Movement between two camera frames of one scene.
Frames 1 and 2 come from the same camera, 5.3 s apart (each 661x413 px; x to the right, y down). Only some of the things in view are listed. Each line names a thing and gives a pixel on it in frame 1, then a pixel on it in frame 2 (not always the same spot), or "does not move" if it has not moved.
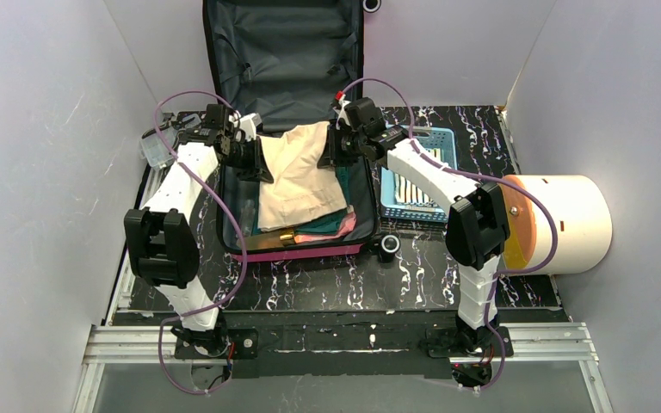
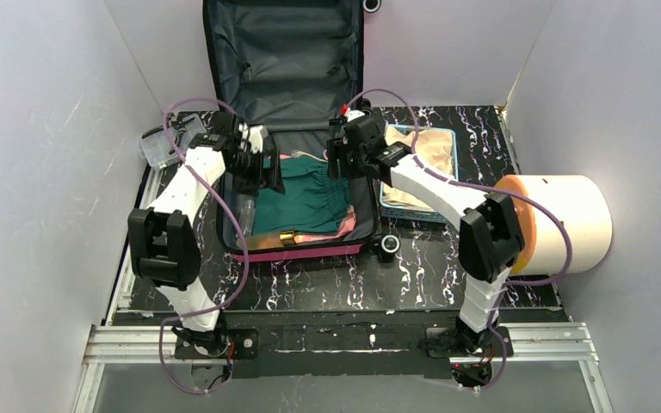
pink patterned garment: x=347 y=225 does not move
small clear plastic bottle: x=248 y=214 does not move
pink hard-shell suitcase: x=290 y=64 does not move
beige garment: x=300 y=188 to x=434 y=149
